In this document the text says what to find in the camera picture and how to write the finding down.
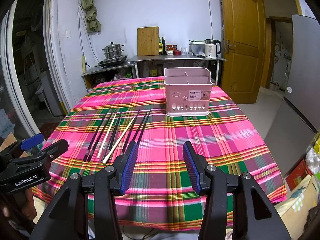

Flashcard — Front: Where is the low wooden shelf cabinet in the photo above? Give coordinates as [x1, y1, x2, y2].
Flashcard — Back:
[81, 62, 139, 91]

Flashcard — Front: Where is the red-lid condiment jar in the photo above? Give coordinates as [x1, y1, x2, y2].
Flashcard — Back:
[166, 44, 177, 56]

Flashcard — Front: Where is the yellow-label oil bottle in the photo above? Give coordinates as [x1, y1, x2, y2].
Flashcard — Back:
[158, 37, 163, 55]

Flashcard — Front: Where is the white electric kettle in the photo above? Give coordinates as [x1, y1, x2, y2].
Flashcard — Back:
[205, 39, 222, 59]

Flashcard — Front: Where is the yellow wooden door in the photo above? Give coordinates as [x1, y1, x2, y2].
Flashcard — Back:
[221, 0, 266, 104]

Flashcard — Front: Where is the cardboard box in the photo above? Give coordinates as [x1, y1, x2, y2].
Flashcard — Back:
[275, 175, 319, 239]

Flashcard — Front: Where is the wooden cutting board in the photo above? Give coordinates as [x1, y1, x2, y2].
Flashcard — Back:
[137, 27, 159, 56]

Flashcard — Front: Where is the clear plastic storage box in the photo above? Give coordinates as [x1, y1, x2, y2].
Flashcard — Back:
[189, 40, 206, 57]

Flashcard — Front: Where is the pink plastic utensil holder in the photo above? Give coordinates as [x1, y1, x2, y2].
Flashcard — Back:
[164, 67, 213, 117]

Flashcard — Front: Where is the pink plaid tablecloth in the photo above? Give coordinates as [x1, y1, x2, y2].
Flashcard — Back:
[33, 77, 287, 231]

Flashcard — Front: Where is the green hanging cloth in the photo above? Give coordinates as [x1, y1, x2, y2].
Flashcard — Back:
[81, 0, 101, 33]

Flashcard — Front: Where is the black induction cooker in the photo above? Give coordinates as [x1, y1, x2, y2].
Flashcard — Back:
[98, 55, 127, 68]

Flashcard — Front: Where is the clear drinking glass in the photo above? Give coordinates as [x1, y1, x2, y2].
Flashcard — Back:
[181, 46, 187, 55]

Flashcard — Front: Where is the yellow power strip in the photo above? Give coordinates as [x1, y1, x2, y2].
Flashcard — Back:
[81, 55, 86, 74]

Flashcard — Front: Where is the stainless steel steamer pot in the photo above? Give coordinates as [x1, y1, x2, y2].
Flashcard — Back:
[104, 42, 124, 59]

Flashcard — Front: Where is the black chopstick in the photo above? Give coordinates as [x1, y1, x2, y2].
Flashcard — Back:
[103, 113, 122, 159]
[83, 113, 107, 162]
[137, 110, 151, 146]
[121, 110, 140, 155]
[94, 113, 113, 152]
[132, 111, 149, 145]

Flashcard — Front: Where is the metal kitchen counter table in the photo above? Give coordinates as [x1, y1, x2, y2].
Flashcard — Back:
[128, 54, 226, 85]

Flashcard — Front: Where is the grey refrigerator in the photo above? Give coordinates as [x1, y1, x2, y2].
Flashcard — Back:
[265, 15, 319, 173]

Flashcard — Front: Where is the dark oil bottle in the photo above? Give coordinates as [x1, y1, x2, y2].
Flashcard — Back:
[162, 36, 166, 55]

